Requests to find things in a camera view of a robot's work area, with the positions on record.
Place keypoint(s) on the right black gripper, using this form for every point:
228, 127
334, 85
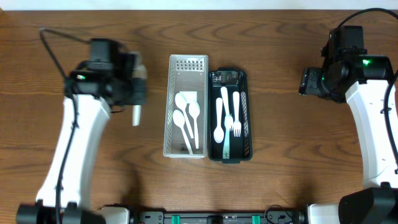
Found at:
310, 81

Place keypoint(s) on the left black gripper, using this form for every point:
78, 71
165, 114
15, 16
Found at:
137, 90

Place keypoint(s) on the pale green plastic fork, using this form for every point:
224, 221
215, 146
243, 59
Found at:
226, 145

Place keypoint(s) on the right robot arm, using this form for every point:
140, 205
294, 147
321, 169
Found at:
365, 82

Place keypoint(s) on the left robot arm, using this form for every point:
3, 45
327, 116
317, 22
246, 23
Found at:
64, 196

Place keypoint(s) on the clear perforated plastic basket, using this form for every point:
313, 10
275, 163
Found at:
188, 75

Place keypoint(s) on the black perforated plastic basket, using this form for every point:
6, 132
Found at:
236, 83

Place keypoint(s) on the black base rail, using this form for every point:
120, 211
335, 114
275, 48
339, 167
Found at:
275, 214

